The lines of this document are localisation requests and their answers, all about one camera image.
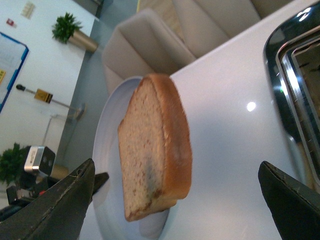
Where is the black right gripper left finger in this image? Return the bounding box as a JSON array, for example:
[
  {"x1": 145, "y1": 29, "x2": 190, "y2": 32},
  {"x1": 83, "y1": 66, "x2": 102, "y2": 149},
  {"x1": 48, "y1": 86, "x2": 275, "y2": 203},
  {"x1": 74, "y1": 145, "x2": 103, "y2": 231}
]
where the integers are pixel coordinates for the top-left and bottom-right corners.
[{"x1": 0, "y1": 158, "x2": 95, "y2": 240}]

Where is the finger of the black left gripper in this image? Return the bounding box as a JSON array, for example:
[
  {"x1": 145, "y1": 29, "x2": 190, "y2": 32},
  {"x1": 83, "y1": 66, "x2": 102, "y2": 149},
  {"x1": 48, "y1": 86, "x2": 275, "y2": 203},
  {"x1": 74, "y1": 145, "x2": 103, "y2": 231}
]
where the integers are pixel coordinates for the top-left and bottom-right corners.
[{"x1": 92, "y1": 172, "x2": 109, "y2": 195}]

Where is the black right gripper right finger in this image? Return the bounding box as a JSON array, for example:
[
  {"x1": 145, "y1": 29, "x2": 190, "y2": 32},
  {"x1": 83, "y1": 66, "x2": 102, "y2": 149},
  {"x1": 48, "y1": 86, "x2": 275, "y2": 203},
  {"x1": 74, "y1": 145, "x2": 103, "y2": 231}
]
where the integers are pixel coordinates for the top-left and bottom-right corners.
[{"x1": 258, "y1": 161, "x2": 320, "y2": 240}]

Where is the light blue plate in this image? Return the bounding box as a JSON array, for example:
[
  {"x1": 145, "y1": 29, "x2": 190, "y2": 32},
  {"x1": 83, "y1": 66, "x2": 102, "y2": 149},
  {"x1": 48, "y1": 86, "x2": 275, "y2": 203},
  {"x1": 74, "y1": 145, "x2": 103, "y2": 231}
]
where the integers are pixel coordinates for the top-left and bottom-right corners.
[{"x1": 92, "y1": 76, "x2": 170, "y2": 240}]

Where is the bread slice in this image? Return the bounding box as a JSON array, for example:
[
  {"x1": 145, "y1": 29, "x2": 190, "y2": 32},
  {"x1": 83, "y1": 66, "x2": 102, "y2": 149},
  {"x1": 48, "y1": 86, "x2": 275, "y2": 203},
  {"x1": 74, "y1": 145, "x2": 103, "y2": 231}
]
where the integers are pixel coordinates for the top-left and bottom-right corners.
[{"x1": 117, "y1": 73, "x2": 193, "y2": 222}]

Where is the beige chair left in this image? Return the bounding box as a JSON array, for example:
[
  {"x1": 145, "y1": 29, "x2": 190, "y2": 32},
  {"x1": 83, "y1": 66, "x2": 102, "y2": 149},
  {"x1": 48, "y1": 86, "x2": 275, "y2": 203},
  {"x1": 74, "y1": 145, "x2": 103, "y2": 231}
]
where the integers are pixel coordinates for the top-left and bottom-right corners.
[{"x1": 101, "y1": 8, "x2": 196, "y2": 94}]

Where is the beige chair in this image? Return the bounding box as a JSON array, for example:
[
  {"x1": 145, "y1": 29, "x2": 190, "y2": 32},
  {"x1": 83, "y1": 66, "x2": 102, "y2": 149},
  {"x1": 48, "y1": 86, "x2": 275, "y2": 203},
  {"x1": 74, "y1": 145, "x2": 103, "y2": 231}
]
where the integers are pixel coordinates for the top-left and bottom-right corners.
[
  {"x1": 101, "y1": 8, "x2": 196, "y2": 94},
  {"x1": 171, "y1": 0, "x2": 306, "y2": 58}
]

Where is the blue framed notice board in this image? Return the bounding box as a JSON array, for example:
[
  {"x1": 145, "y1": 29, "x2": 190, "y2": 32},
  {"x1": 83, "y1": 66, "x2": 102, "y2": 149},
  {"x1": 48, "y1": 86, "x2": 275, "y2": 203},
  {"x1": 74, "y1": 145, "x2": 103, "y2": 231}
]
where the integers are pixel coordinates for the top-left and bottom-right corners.
[{"x1": 0, "y1": 32, "x2": 29, "y2": 111}]

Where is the white chrome two-slot toaster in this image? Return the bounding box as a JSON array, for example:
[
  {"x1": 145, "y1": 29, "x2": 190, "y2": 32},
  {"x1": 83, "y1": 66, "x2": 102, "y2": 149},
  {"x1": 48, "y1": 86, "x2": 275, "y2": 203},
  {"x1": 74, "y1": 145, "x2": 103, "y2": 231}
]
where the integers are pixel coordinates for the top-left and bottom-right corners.
[{"x1": 264, "y1": 1, "x2": 320, "y2": 192}]

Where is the potted plant gold pot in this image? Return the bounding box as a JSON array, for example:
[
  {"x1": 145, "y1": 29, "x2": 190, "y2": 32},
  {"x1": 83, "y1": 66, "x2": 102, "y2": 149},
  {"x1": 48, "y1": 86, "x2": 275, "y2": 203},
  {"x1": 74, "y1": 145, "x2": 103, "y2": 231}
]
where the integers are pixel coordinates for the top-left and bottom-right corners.
[{"x1": 51, "y1": 12, "x2": 99, "y2": 53}]

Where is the beige chair right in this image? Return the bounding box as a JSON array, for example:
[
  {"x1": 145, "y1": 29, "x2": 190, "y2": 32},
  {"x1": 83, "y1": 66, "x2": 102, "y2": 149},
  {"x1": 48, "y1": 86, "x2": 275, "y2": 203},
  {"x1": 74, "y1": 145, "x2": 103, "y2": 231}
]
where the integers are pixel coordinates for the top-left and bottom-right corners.
[{"x1": 171, "y1": 0, "x2": 306, "y2": 58}]

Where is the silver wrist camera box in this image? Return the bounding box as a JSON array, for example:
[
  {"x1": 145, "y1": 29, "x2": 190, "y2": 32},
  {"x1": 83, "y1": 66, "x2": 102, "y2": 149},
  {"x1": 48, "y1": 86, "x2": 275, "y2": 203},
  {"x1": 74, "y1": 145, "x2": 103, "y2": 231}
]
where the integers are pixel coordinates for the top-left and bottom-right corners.
[{"x1": 23, "y1": 145, "x2": 56, "y2": 177}]

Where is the stanchion post with sign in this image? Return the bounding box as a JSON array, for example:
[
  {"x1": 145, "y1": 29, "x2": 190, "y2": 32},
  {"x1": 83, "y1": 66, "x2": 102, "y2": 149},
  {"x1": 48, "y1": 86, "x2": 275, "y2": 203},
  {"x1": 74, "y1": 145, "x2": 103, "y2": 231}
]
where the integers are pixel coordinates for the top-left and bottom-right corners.
[{"x1": 16, "y1": 84, "x2": 87, "y2": 121}]

